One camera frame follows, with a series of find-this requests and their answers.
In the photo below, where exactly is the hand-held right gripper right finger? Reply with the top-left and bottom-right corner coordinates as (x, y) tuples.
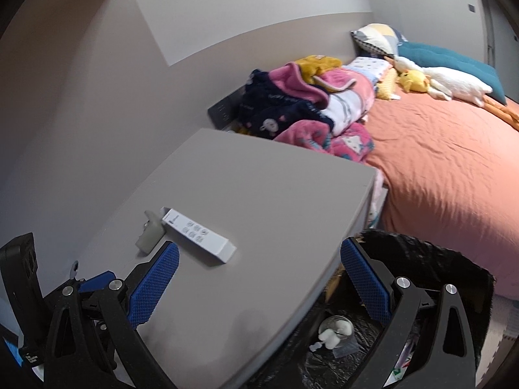
(341, 236), (476, 389)

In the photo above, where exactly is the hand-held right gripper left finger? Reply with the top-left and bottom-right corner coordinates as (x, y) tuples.
(44, 241), (180, 389)

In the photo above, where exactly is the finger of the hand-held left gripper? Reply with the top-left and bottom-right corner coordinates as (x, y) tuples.
(78, 271), (116, 293)

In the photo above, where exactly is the clear plastic container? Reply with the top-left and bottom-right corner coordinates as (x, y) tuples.
(317, 315), (355, 350)

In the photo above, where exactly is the white cardboard box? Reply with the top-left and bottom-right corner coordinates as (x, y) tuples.
(161, 208), (237, 267)

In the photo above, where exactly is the black bin with liner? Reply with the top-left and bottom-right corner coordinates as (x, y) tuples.
(243, 229), (496, 389)

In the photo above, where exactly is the colourful printed wrapper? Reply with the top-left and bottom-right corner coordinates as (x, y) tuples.
(388, 328), (419, 382)

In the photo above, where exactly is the orange bed sheet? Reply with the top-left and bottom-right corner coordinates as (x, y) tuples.
(367, 92), (519, 301)

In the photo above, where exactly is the pink cat print blanket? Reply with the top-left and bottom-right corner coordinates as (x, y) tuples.
(273, 62), (378, 165)

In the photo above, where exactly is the navy rabbit print fleece garment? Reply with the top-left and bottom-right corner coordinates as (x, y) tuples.
(237, 69), (337, 139)

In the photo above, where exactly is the yellow dotted pillow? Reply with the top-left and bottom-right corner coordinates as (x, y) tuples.
(375, 68), (402, 101)

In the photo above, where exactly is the yellow duck plush toy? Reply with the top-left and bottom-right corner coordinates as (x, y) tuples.
(399, 71), (430, 94)

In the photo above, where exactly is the white patterned small pillow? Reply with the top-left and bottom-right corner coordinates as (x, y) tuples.
(344, 56), (392, 86)

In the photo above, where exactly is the white goose plush toy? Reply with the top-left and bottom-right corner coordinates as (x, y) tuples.
(383, 56), (519, 131)

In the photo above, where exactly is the mustard yellow cloth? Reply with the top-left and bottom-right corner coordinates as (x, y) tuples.
(294, 54), (343, 86)

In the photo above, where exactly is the teal pillow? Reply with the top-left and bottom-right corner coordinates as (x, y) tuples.
(397, 42), (507, 105)

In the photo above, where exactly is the patchwork checked pillow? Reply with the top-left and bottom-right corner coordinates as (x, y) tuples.
(351, 23), (408, 57)

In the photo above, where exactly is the dark wall socket panel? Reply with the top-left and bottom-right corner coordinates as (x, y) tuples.
(208, 87), (248, 130)

